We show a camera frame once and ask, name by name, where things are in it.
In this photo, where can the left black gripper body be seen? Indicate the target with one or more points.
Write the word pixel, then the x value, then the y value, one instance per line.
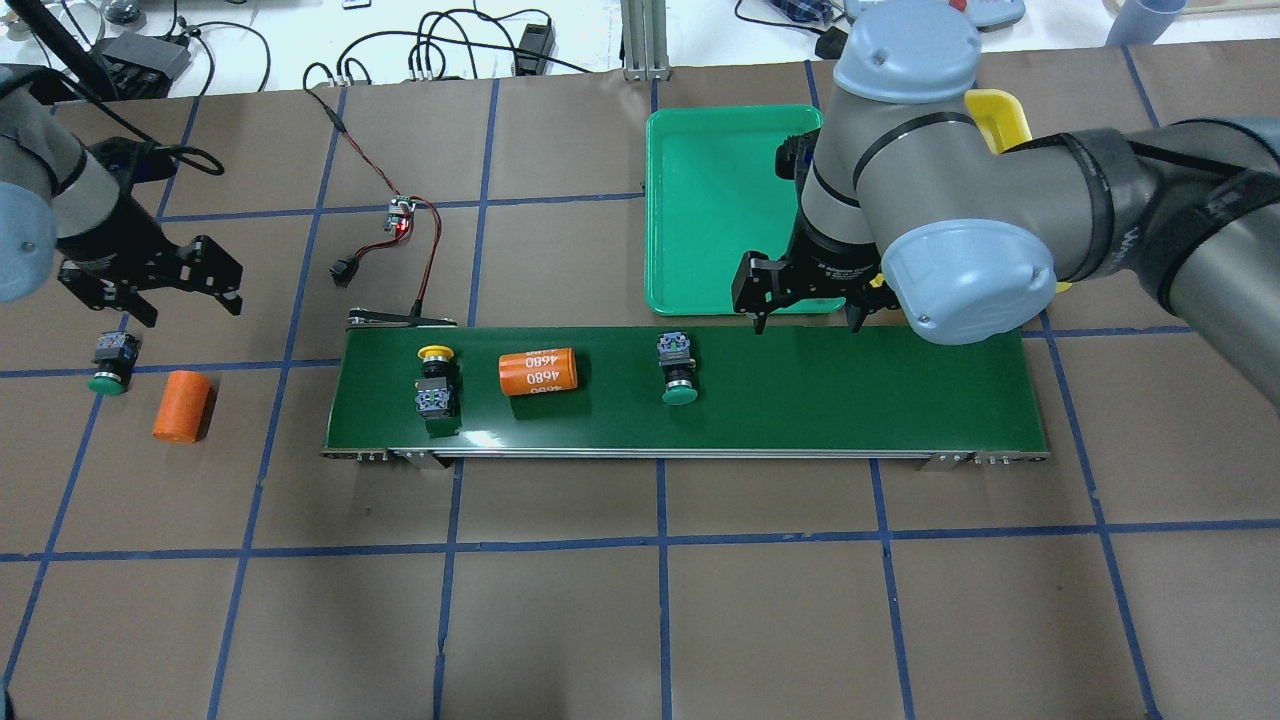
pixel 97 241

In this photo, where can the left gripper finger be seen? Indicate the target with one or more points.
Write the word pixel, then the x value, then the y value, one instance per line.
pixel 204 266
pixel 128 300

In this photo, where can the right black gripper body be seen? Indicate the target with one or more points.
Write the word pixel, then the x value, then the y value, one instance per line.
pixel 835 257

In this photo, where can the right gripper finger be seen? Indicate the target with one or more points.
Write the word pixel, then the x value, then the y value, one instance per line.
pixel 866 299
pixel 759 288

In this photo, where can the orange cylinder with white print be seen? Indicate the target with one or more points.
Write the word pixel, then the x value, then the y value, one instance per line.
pixel 538 372

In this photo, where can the yellow push button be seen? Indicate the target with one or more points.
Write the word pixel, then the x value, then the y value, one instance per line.
pixel 437 391

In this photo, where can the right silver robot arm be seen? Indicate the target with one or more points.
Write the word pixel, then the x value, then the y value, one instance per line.
pixel 1190 209

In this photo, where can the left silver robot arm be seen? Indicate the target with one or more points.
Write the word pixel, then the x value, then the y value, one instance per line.
pixel 69 211

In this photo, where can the green plastic tray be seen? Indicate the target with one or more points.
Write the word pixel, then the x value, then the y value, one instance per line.
pixel 712 195

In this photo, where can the plain orange cylinder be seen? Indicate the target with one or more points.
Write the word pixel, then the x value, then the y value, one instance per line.
pixel 181 412

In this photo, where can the small controller circuit board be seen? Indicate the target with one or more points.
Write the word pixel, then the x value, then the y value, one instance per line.
pixel 400 212

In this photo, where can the green conveyor belt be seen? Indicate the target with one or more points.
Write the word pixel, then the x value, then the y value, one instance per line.
pixel 793 391

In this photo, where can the yellow plastic tray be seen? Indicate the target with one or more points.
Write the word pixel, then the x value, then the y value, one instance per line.
pixel 995 115

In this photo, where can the black power adapter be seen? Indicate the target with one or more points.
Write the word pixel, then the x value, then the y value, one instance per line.
pixel 533 52

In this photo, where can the black cable connector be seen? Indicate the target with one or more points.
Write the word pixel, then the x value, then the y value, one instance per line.
pixel 344 270

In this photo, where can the aluminium frame post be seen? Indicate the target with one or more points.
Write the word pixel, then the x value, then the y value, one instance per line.
pixel 644 50

